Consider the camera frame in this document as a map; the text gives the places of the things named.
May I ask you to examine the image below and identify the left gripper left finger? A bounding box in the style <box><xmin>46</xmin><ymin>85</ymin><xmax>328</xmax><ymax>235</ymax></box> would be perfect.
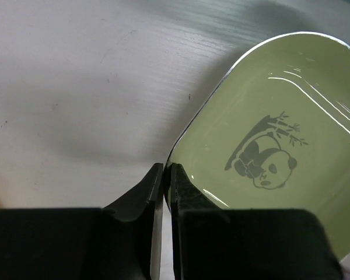
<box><xmin>101</xmin><ymin>163</ymin><xmax>163</xmax><ymax>279</ymax></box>

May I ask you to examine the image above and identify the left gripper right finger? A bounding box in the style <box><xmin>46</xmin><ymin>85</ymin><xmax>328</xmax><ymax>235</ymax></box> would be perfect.
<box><xmin>164</xmin><ymin>163</ymin><xmax>230</xmax><ymax>279</ymax></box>

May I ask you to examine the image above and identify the green plate with panda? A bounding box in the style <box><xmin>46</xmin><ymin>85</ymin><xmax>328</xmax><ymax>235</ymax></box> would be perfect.
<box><xmin>167</xmin><ymin>31</ymin><xmax>350</xmax><ymax>259</ymax></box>

